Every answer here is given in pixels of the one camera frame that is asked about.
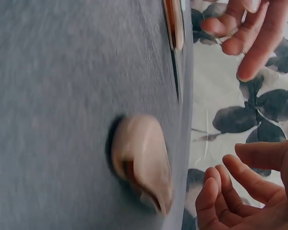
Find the person's right hand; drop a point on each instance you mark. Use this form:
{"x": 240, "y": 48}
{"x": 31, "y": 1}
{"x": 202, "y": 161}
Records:
{"x": 273, "y": 210}

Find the person's left hand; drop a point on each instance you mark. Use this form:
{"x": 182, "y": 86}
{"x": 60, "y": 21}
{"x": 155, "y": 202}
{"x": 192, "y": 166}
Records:
{"x": 266, "y": 28}

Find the person's left fingers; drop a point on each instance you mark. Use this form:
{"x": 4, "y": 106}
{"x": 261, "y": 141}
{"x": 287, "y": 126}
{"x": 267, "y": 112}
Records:
{"x": 254, "y": 48}

